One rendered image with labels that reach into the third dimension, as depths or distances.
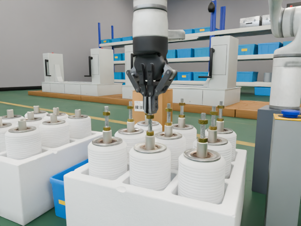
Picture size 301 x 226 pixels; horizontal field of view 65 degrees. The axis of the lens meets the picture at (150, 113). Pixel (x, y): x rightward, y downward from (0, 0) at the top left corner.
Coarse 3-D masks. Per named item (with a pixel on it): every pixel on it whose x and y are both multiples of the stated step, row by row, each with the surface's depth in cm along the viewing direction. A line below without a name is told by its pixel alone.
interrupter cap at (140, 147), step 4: (136, 144) 55; (140, 144) 55; (144, 144) 55; (156, 144) 55; (160, 144) 55; (164, 144) 55; (136, 148) 52; (140, 148) 52; (144, 148) 53; (156, 148) 53; (160, 148) 52; (164, 148) 52; (140, 152) 50; (144, 152) 50; (148, 152) 50; (152, 152) 50; (156, 152) 50
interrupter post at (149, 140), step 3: (147, 135) 53; (153, 135) 53; (147, 138) 52; (150, 138) 52; (153, 138) 52; (147, 141) 52; (150, 141) 52; (153, 141) 52; (147, 144) 52; (150, 144) 52; (153, 144) 53; (147, 147) 53; (150, 147) 52; (153, 147) 53
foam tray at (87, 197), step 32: (64, 192) 57; (96, 192) 52; (128, 192) 48; (160, 192) 48; (224, 192) 53; (96, 224) 54; (128, 224) 50; (160, 224) 46; (192, 224) 43; (224, 224) 41
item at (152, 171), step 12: (132, 156) 51; (144, 156) 49; (156, 156) 49; (168, 156) 52; (132, 168) 51; (144, 168) 50; (156, 168) 50; (168, 168) 52; (132, 180) 52; (144, 180) 50; (156, 180) 50; (168, 180) 52
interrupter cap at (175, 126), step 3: (174, 126) 74; (177, 126) 75; (186, 126) 75; (189, 126) 74; (192, 126) 74; (177, 129) 71; (180, 129) 71; (183, 129) 71; (186, 129) 71; (189, 129) 72
